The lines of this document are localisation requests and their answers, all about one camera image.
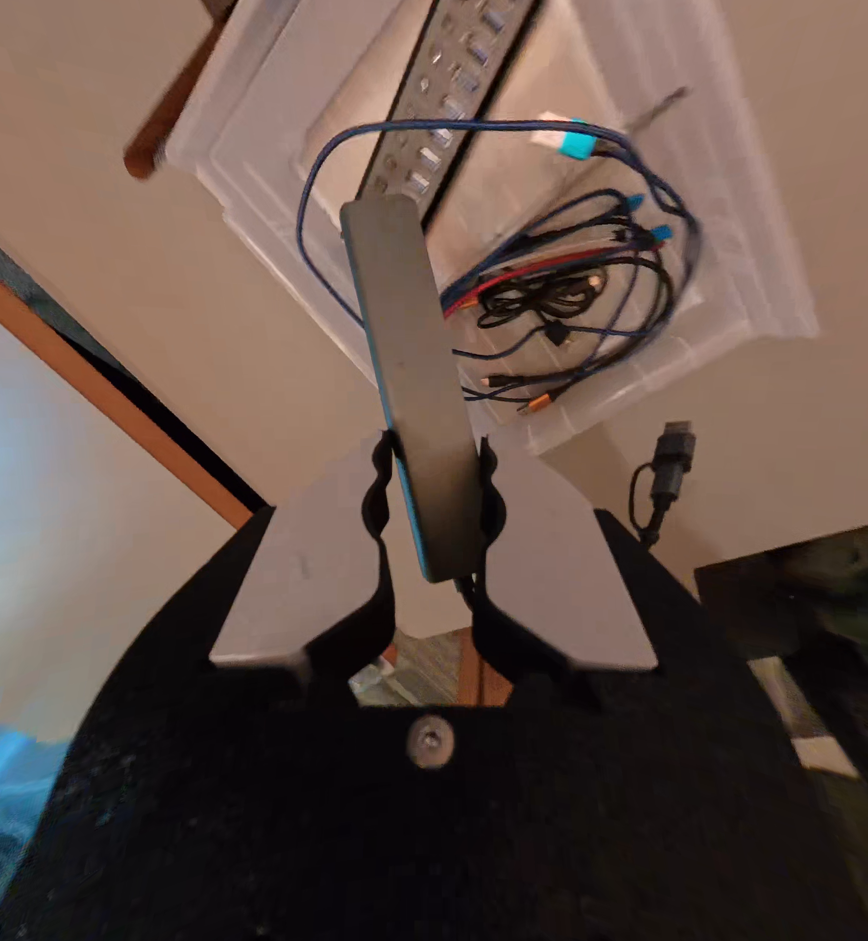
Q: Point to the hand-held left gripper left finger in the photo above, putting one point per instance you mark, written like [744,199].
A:
[294,581]

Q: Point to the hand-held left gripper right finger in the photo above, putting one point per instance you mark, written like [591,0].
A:
[559,588]

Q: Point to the slim grey USB hub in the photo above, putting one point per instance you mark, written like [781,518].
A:
[412,367]

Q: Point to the brown wooden bar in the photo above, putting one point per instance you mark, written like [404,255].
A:
[173,110]

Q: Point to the clear plastic bin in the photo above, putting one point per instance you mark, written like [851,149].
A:
[257,147]

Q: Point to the long multi-port USB hub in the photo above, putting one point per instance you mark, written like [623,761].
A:
[449,95]

